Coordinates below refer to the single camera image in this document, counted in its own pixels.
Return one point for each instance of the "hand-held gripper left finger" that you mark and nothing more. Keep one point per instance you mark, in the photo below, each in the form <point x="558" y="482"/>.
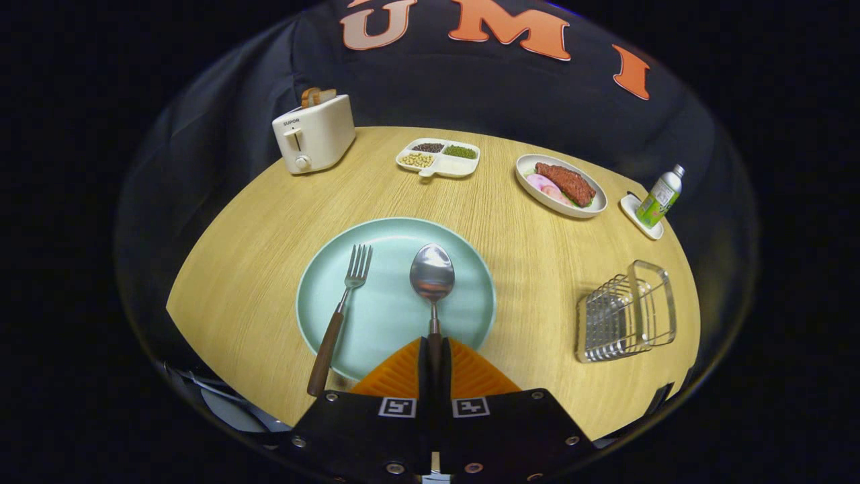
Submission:
<point x="363" y="437"/>

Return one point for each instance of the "green beans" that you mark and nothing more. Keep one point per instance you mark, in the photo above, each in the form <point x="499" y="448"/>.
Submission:
<point x="460" y="152"/>

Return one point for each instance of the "pink ham slices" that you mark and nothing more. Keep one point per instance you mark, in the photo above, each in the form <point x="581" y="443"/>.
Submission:
<point x="543" y="188"/>

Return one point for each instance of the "dark beans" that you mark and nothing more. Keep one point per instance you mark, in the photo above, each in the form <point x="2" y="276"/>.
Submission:
<point x="428" y="147"/>

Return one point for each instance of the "toast slices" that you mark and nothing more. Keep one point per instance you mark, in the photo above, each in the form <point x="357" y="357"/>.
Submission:
<point x="316" y="96"/>

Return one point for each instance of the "cream toaster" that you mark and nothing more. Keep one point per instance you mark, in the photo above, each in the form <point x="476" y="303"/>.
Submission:
<point x="319" y="138"/>

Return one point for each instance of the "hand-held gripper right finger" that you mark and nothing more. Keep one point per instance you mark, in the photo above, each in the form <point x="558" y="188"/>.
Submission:
<point x="510" y="437"/>

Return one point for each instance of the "white divided tray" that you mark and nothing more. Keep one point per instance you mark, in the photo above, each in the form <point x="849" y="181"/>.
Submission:
<point x="457" y="165"/>

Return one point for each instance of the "light green round plate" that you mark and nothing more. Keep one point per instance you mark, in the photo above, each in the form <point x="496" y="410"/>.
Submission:
<point x="390" y="316"/>

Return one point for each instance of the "white oval food plate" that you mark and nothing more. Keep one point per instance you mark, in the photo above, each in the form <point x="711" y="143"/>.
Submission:
<point x="537" y="198"/>

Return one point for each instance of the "silver bottle with green label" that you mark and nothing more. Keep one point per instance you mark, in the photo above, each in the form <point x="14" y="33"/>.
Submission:
<point x="658" y="202"/>

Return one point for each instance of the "white coaster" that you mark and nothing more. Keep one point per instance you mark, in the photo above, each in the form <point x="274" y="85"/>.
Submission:
<point x="635" y="216"/>

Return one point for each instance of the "black backdrop cloth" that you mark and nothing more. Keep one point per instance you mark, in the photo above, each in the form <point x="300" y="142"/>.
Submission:
<point x="504" y="101"/>

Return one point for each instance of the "yellow beans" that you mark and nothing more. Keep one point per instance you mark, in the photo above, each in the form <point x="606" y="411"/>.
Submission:
<point x="417" y="160"/>

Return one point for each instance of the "brown steak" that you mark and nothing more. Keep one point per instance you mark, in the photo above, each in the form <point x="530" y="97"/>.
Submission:
<point x="564" y="181"/>

